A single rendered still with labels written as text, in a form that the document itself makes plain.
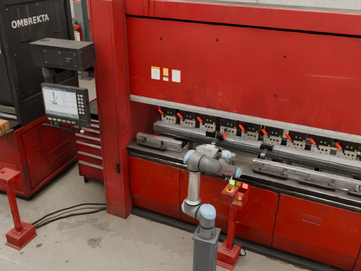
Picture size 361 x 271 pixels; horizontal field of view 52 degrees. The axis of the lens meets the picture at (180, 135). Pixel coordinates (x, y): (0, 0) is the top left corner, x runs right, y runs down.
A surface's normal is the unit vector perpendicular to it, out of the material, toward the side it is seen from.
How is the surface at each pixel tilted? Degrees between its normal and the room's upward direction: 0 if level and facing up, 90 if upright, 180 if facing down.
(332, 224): 90
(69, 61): 90
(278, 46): 90
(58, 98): 90
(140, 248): 0
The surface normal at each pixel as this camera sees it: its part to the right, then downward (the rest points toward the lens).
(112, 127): -0.41, 0.40
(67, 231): 0.01, -0.90
